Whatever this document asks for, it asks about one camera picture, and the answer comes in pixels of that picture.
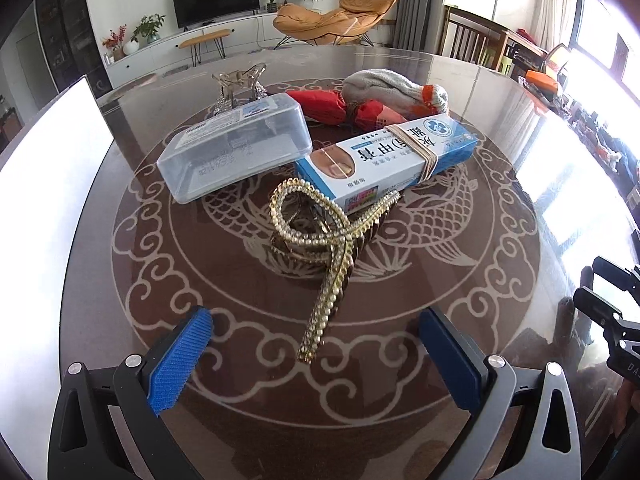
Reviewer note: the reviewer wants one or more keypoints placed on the black glass display cabinet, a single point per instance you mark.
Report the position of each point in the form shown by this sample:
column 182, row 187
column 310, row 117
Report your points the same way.
column 75, row 35

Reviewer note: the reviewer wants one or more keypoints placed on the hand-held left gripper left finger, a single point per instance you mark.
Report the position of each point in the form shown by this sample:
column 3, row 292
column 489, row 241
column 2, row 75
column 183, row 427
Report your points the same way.
column 175, row 360

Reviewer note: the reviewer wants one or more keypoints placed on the orange lounge chair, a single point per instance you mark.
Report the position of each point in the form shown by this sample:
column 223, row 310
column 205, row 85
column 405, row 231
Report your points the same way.
column 320, row 20

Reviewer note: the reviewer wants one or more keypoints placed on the leafy green potted plant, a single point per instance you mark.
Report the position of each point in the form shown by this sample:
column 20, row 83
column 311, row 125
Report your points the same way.
column 148, row 27

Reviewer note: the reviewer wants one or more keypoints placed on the white knit orange-cuffed glove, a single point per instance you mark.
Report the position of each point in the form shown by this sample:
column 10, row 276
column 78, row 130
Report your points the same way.
column 385, row 87

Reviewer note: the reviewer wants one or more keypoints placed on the red gift packet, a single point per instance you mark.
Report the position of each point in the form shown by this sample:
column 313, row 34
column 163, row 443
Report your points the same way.
column 320, row 105

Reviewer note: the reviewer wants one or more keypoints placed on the windowsill clutter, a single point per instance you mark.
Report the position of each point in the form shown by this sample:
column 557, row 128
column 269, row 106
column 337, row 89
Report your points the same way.
column 602, row 135

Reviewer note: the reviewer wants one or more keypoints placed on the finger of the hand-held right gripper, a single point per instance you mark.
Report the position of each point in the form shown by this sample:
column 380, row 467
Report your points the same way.
column 602, row 312
column 607, row 270

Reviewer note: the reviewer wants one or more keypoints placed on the blue and white carton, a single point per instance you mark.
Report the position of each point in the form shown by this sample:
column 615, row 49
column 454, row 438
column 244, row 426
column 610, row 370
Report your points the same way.
column 380, row 165

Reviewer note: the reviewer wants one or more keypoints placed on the silver rhinestone bow hair clip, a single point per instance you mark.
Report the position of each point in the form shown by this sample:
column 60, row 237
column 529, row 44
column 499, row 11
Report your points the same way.
column 225, row 105

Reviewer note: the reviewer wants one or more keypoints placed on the vase of red flowers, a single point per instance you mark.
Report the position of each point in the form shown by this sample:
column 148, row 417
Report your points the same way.
column 114, row 42

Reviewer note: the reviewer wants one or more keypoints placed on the person's right hand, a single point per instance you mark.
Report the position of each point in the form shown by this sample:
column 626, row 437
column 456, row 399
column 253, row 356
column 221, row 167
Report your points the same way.
column 629, row 407

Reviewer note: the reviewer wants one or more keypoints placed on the sheer white curtain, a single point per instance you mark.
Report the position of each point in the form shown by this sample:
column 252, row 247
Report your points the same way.
column 547, row 0

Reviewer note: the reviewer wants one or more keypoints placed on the grey curtain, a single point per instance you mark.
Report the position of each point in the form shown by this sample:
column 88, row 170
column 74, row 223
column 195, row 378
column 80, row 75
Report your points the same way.
column 417, row 0

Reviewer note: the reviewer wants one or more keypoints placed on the slatted wooden chair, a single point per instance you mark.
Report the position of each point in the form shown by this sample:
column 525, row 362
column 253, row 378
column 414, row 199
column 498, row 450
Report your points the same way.
column 467, row 35

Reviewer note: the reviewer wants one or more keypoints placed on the wooden side table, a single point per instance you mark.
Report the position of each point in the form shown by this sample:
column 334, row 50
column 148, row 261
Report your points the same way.
column 525, row 47

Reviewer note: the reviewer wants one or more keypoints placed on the clear plastic box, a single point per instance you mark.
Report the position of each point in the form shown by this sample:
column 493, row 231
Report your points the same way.
column 235, row 145

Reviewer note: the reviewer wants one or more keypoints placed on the gold rhinestone hair clip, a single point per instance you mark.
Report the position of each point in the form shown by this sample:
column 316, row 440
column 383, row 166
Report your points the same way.
column 330, row 280

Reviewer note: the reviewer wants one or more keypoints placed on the white round vase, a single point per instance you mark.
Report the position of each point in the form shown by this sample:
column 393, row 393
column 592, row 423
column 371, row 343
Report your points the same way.
column 130, row 48

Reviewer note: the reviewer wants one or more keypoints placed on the wooden bench with hairpin legs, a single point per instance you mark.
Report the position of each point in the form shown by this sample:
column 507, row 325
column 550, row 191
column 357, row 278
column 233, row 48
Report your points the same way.
column 202, row 38

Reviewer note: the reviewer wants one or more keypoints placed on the orange box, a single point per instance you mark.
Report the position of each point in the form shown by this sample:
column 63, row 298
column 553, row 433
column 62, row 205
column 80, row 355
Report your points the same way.
column 542, row 81

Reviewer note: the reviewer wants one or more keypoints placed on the small potted plant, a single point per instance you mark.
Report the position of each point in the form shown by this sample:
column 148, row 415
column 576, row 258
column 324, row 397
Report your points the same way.
column 270, row 1

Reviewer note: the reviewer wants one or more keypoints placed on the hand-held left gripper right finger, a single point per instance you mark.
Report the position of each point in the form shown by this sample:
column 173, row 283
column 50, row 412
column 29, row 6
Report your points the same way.
column 450, row 355

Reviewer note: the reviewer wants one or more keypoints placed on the white television cabinet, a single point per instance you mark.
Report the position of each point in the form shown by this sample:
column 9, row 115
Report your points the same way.
column 150, row 55

